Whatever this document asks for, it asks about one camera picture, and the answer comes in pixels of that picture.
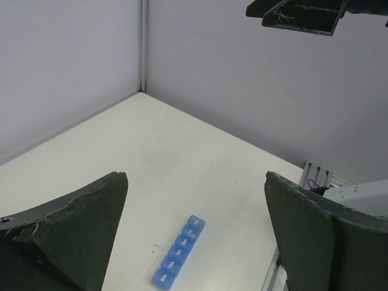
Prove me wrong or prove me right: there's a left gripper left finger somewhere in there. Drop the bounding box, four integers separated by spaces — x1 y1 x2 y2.
1 172 128 290

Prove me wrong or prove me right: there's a blue weekly pill organizer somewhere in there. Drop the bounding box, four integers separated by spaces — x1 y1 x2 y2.
152 215 206 290

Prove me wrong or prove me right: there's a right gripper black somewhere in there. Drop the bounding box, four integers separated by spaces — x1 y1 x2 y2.
246 0 388 36

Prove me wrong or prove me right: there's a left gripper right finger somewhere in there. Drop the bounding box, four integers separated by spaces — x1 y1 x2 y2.
264 172 387 290

